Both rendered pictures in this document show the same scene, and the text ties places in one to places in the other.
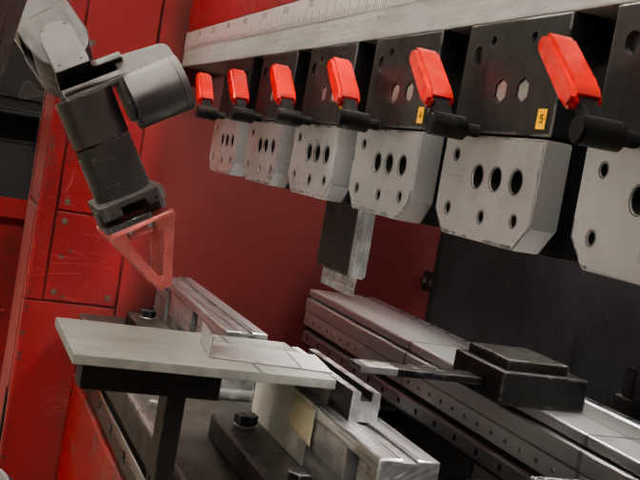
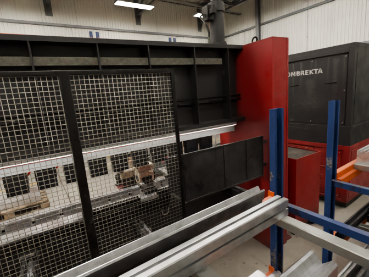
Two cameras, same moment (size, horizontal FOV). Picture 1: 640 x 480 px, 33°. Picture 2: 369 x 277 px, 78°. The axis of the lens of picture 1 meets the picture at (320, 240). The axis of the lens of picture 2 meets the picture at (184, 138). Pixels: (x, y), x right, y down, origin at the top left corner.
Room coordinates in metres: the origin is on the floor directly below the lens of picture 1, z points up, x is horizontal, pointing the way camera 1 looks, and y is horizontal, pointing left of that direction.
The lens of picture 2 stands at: (0.87, -2.38, 1.83)
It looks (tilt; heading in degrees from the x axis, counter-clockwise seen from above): 11 degrees down; 80
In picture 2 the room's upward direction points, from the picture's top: 5 degrees counter-clockwise
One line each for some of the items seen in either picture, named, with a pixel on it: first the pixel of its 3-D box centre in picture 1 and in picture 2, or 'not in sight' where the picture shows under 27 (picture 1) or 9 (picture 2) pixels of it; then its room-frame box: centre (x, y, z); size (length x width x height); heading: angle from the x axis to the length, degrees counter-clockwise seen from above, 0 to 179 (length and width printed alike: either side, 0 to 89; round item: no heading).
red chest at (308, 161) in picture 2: not in sight; (289, 187); (2.69, 0.15, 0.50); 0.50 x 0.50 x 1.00; 20
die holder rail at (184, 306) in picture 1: (201, 330); not in sight; (1.67, 0.16, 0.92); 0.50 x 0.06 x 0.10; 20
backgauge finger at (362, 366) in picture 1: (461, 369); not in sight; (1.21, -0.18, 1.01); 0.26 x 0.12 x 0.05; 110
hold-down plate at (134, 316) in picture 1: (156, 339); not in sight; (1.70, 0.23, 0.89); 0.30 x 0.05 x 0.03; 20
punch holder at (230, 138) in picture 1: (256, 120); (205, 142); (1.56, 0.12, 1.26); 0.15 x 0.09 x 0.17; 20
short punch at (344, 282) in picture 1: (343, 247); not in sight; (1.16, -0.03, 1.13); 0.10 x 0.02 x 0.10; 20
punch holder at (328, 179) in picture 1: (353, 127); (174, 149); (1.18, -0.02, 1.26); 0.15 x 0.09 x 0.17; 20
